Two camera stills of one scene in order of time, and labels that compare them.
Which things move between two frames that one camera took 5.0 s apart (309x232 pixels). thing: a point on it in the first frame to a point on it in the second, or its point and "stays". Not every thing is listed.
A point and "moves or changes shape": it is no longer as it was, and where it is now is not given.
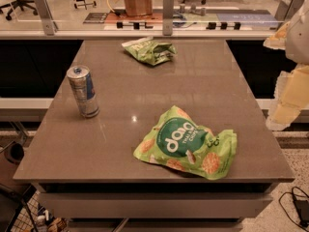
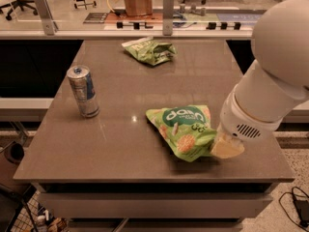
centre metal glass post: (168, 9) stays
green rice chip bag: (179, 143) moves or changes shape
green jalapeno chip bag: (150, 50) stays
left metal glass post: (49, 24) stays
